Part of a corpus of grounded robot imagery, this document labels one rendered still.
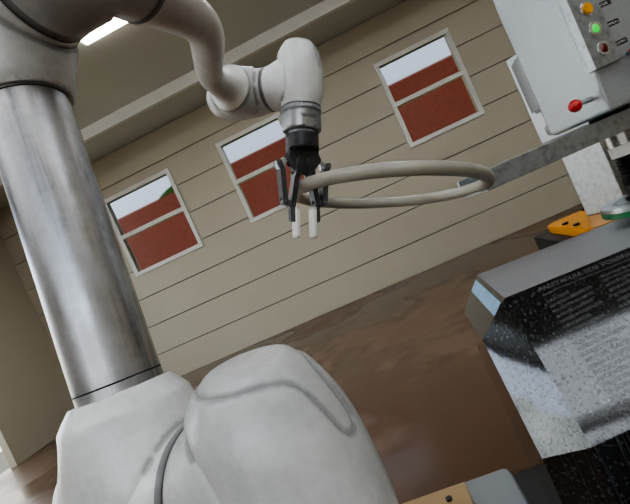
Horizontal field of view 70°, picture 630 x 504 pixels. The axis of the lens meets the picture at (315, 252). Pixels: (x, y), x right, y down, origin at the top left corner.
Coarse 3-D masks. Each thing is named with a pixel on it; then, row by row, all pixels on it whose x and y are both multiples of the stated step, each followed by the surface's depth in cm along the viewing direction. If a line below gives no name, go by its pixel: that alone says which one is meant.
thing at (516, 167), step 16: (624, 112) 115; (592, 128) 113; (608, 128) 114; (624, 128) 114; (544, 144) 111; (560, 144) 111; (576, 144) 112; (592, 144) 113; (512, 160) 109; (528, 160) 110; (544, 160) 110; (496, 176) 108; (512, 176) 109; (480, 192) 111
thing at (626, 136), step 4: (624, 132) 117; (628, 132) 117; (612, 136) 119; (616, 136) 118; (620, 136) 118; (624, 136) 117; (628, 136) 117; (604, 140) 121; (608, 140) 120; (612, 140) 119; (616, 140) 118; (620, 140) 118; (624, 140) 117; (628, 140) 117; (604, 144) 122; (608, 144) 120; (612, 144) 119; (616, 144) 119; (620, 144) 118; (604, 148) 123; (608, 148) 121
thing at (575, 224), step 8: (568, 216) 217; (576, 216) 208; (584, 216) 201; (592, 216) 194; (600, 216) 187; (552, 224) 215; (560, 224) 207; (568, 224) 199; (576, 224) 189; (584, 224) 186; (592, 224) 180; (600, 224) 174; (552, 232) 214; (560, 232) 204; (568, 232) 195; (576, 232) 186; (584, 232) 178
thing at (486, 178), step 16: (416, 160) 87; (432, 160) 87; (320, 176) 93; (336, 176) 90; (352, 176) 88; (368, 176) 88; (384, 176) 87; (400, 176) 87; (464, 176) 90; (480, 176) 93; (304, 192) 100; (432, 192) 127; (448, 192) 122; (464, 192) 116; (352, 208) 132
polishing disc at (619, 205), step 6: (618, 198) 131; (624, 198) 127; (606, 204) 130; (612, 204) 127; (618, 204) 123; (624, 204) 120; (600, 210) 127; (606, 210) 123; (612, 210) 120; (618, 210) 118; (624, 210) 117
